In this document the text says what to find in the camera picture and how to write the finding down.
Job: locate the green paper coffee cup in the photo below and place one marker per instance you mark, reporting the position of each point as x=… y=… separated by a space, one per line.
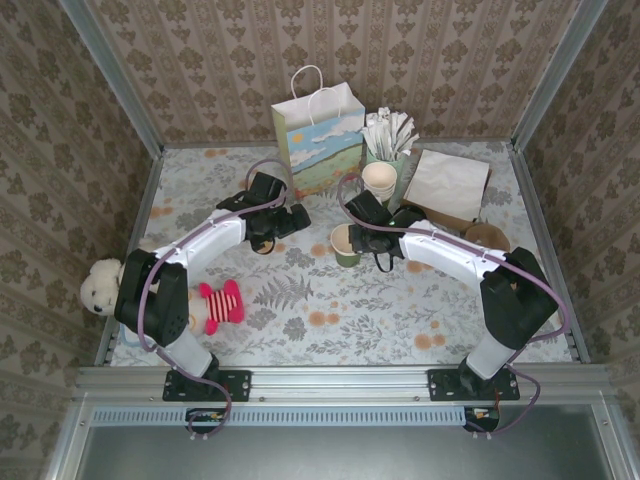
x=345 y=250

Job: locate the landscape print paper bag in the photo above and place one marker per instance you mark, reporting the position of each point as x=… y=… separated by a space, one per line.
x=325 y=145

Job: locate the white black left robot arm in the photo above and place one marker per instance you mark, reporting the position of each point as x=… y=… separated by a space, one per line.
x=215 y=240

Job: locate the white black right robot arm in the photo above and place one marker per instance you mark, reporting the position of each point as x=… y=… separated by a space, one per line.
x=445 y=252

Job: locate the blue rimmed wipes pack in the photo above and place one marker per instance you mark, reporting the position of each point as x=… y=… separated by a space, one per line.
x=127 y=340

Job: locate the stacked green paper cups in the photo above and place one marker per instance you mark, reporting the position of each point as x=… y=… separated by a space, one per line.
x=379 y=177

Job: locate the green straw holder cup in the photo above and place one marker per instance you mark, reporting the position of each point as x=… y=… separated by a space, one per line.
x=397 y=165

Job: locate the white teddy bear striped shirt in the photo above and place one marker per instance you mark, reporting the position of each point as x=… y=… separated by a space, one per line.
x=102 y=285

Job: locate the grey metal panel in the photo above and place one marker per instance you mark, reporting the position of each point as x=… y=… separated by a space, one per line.
x=350 y=455

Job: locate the aluminium enclosure frame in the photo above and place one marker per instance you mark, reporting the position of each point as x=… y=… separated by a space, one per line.
x=340 y=382

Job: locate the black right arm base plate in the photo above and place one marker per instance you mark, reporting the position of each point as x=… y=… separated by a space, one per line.
x=442 y=385

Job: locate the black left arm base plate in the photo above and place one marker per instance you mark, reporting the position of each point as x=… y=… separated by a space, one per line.
x=235 y=385

